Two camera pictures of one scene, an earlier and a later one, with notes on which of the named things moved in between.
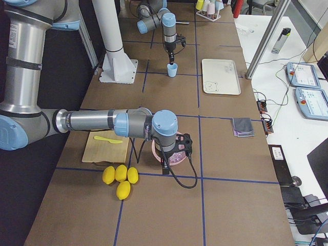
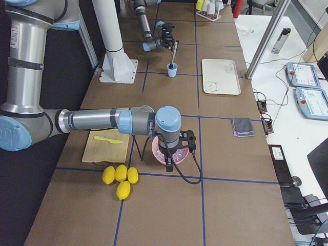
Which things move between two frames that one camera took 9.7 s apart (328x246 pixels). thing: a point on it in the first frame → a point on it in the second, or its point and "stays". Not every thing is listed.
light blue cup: [172, 69] stays
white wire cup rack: [205, 15] stays
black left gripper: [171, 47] → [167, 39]
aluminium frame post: [280, 11] stays
